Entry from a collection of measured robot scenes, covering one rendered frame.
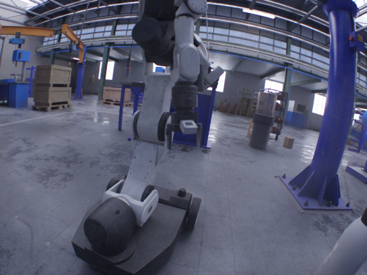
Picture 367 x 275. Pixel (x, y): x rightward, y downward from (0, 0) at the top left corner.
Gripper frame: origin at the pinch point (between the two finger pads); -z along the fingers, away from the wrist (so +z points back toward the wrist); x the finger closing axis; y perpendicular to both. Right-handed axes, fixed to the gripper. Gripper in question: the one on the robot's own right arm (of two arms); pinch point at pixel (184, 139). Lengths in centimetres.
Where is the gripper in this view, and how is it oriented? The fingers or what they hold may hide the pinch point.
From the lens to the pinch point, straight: 60.9
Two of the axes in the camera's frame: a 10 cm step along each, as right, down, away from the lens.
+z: -0.1, -9.9, -1.3
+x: 9.3, -0.5, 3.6
